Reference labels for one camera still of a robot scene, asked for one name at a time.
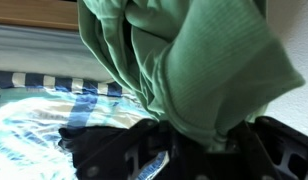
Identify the green cloth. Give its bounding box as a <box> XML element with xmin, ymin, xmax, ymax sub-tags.
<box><xmin>78</xmin><ymin>0</ymin><xmax>304</xmax><ymax>151</ymax></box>

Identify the light blue mattress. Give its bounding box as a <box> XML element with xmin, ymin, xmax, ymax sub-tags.
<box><xmin>0</xmin><ymin>25</ymin><xmax>111</xmax><ymax>81</ymax></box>

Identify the wooden bed frame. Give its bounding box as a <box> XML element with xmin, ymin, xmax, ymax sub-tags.
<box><xmin>0</xmin><ymin>0</ymin><xmax>78</xmax><ymax>31</ymax></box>

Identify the blue striped blanket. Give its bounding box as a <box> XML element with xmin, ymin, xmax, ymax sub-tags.
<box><xmin>0</xmin><ymin>70</ymin><xmax>170</xmax><ymax>180</ymax></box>

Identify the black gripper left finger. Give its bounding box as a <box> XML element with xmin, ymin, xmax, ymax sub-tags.
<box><xmin>59</xmin><ymin>119</ymin><xmax>206</xmax><ymax>180</ymax></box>

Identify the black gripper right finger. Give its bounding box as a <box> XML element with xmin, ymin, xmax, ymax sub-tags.
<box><xmin>207</xmin><ymin>116</ymin><xmax>308</xmax><ymax>180</ymax></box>

